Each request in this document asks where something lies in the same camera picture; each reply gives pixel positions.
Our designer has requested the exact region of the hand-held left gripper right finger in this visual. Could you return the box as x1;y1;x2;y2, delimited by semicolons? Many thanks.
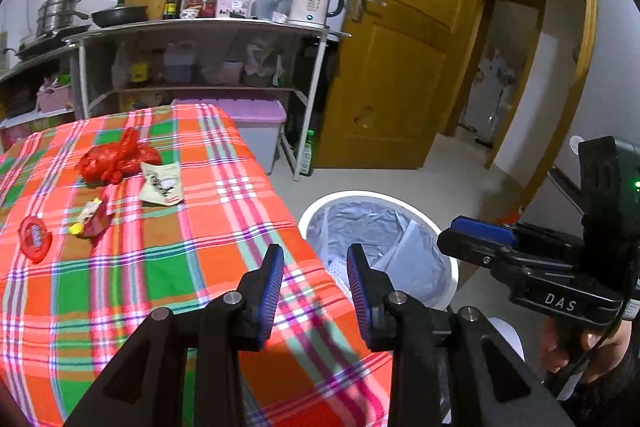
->
346;243;576;427

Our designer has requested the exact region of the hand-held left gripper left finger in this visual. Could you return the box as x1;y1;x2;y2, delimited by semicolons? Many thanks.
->
65;243;286;427

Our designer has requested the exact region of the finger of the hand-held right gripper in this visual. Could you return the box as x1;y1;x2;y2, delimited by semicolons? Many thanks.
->
437;216;518;265

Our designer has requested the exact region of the white trash bin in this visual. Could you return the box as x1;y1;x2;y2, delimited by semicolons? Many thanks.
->
298;191;460;313

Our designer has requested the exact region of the person's right hand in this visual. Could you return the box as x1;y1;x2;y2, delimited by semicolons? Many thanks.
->
540;314;633;383

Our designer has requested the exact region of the white foam net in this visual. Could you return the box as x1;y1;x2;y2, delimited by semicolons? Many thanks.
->
325;252;352;280

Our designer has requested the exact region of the grey bin liner bag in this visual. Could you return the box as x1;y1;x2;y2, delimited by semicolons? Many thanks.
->
307;201;448;303

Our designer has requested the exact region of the plaid tablecloth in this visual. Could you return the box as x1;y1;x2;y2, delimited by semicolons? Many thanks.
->
0;103;396;427

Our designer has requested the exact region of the white appliance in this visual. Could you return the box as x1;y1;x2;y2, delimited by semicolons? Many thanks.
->
460;52;521;142

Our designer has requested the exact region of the green glass bottle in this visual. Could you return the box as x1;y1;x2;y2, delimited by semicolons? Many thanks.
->
299;129;318;178

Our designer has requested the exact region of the purple lidded storage box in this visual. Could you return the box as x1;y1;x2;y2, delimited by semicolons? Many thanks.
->
172;99;288;175

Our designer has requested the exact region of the small red yellow wrapper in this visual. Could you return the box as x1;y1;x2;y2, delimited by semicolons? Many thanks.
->
67;199;113;239

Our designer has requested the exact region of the wooden door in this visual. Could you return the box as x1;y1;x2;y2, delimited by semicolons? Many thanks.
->
315;0;488;170

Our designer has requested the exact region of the red plastic bag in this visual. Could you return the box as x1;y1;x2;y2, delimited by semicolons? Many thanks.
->
75;127;163;188

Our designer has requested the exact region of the small red round wrapper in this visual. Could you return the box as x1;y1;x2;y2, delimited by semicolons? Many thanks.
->
17;214;53;265

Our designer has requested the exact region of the white plastic jug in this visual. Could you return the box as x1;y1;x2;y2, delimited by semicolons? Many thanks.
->
162;42;196;82

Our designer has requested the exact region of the yellow labelled jar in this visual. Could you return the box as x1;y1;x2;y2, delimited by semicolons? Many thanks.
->
129;63;151;88

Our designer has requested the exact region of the metal kitchen shelf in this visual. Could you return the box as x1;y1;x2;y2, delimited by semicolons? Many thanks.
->
0;18;351;180

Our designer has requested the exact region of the pink plastic basket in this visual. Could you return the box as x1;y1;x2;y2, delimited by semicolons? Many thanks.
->
37;79;76;112

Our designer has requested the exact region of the white lidded container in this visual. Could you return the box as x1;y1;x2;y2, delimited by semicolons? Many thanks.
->
252;0;296;22

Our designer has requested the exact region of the pink utensil holder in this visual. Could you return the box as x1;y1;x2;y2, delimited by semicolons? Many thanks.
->
215;0;253;18

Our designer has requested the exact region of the black frying pan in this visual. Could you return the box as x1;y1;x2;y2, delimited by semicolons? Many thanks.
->
90;0;150;29

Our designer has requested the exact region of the black cooktop pan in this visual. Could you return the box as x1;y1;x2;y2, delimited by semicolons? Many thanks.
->
12;24;93;58

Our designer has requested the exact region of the steel steamer pot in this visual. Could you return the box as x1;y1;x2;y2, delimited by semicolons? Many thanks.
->
36;0;91;38

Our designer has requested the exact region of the wooden door frame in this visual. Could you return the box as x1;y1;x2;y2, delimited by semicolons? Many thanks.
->
480;0;598;218

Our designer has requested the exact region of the metal door handle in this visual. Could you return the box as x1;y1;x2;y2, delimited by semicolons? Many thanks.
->
351;0;387;22

